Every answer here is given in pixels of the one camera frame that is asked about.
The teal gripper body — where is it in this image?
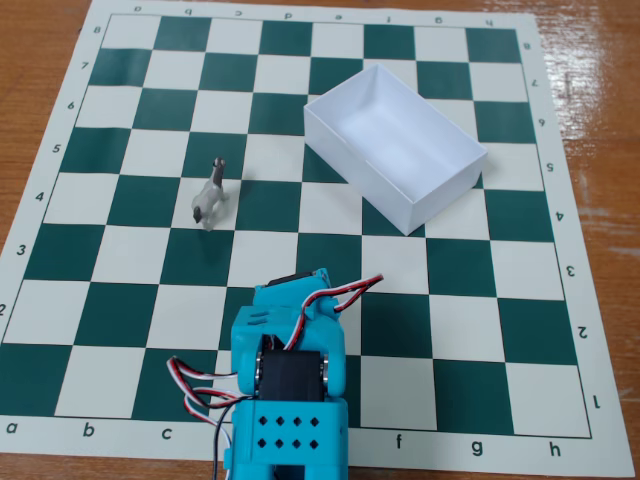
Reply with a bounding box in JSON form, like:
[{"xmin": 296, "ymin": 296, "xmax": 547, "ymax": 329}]
[{"xmin": 251, "ymin": 267, "xmax": 346, "ymax": 325}]

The grey white toy horse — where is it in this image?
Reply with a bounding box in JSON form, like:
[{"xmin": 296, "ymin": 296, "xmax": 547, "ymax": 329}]
[{"xmin": 191, "ymin": 156, "xmax": 232, "ymax": 233}]

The white open cardboard box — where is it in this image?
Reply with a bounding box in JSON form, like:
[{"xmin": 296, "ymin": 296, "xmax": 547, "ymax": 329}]
[{"xmin": 303, "ymin": 63, "xmax": 489, "ymax": 237}]

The green white chessboard mat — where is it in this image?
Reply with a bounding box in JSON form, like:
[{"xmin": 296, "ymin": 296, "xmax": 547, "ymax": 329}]
[{"xmin": 0, "ymin": 0, "xmax": 637, "ymax": 480}]

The red white black looped cable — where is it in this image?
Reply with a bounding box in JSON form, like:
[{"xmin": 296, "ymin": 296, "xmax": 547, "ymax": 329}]
[{"xmin": 279, "ymin": 273, "xmax": 385, "ymax": 352}]

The red white black cable bundle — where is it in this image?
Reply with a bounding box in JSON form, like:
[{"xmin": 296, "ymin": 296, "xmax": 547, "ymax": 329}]
[{"xmin": 166, "ymin": 355, "xmax": 247, "ymax": 480}]

